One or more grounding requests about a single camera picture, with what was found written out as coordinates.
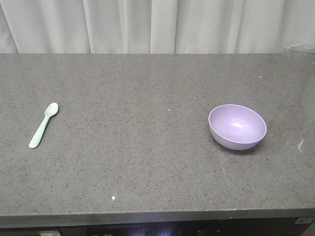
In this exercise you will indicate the white curtain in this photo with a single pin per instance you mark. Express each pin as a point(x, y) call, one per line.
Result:
point(155, 26)

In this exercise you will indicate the black built-in dishwasher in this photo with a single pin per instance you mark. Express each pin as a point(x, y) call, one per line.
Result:
point(29, 232)

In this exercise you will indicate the purple plastic bowl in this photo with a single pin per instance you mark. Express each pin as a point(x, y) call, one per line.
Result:
point(236, 127)

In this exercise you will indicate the black built-in sterilizer cabinet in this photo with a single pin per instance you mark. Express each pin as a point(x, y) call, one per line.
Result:
point(229, 227)

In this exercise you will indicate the pale green plastic spoon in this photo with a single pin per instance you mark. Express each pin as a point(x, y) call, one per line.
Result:
point(51, 110)

